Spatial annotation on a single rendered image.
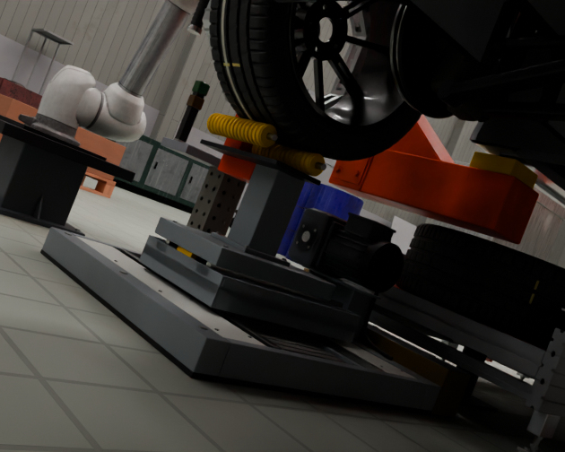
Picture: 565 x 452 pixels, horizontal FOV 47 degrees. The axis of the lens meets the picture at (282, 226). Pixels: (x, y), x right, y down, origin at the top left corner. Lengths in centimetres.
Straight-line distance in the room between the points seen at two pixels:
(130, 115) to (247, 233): 108
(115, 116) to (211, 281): 124
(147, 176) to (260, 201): 694
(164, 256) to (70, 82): 107
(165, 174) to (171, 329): 743
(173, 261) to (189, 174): 727
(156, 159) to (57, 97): 609
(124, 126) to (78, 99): 20
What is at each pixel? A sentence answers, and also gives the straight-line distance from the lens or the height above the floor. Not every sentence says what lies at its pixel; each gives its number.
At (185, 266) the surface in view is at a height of 14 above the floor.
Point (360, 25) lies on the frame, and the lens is 210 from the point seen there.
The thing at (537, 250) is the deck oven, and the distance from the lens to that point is 929.
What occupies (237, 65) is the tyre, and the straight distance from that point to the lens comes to 158.
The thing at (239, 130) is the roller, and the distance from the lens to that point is 165.
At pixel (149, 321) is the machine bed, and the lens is 136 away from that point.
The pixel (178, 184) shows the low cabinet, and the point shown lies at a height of 32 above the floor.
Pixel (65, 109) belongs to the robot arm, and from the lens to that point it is 253.
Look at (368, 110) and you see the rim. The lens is 184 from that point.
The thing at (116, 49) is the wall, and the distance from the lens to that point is 1034.
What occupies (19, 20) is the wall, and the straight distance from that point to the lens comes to 984.
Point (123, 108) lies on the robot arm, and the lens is 258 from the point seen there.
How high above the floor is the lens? 32
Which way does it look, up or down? level
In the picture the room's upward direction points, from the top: 22 degrees clockwise
